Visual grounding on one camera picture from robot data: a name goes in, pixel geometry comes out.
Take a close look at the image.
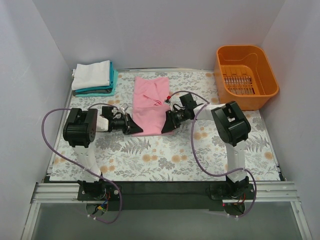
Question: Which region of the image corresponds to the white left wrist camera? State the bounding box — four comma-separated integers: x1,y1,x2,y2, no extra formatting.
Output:
112,103,129,119

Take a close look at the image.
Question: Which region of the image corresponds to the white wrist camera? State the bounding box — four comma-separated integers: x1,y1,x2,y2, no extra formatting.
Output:
164,95,182,112
112,103,129,119

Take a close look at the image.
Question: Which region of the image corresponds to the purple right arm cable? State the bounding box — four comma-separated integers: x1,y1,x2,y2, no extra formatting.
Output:
166,90,257,219

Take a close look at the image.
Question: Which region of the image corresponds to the orange plastic basket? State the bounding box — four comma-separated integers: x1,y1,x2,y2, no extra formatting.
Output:
213,45,279,111

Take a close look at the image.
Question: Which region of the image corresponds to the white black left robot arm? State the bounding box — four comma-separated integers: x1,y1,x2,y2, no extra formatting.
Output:
63,105,143,201

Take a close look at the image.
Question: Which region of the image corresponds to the dark folded t shirt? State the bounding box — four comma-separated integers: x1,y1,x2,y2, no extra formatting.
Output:
72,89,112,96

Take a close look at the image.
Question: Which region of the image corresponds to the pink t shirt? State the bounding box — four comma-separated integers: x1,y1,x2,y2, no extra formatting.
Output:
132,76,171,137

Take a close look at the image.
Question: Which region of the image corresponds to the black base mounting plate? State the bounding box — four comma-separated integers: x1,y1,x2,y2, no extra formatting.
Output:
77,181,255,213

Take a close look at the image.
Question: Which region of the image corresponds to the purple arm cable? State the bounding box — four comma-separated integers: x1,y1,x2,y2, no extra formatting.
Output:
41,103,123,224
166,90,257,219

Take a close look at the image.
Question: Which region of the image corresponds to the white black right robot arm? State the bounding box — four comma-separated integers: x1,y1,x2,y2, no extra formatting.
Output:
161,91,251,200

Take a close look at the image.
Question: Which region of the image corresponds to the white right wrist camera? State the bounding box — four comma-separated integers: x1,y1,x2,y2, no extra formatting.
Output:
164,95,182,112

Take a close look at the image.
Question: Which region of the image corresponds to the floral patterned table mat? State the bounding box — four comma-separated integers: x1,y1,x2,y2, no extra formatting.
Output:
49,70,280,183

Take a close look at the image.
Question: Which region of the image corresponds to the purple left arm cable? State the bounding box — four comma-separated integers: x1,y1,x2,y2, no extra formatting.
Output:
41,103,123,224

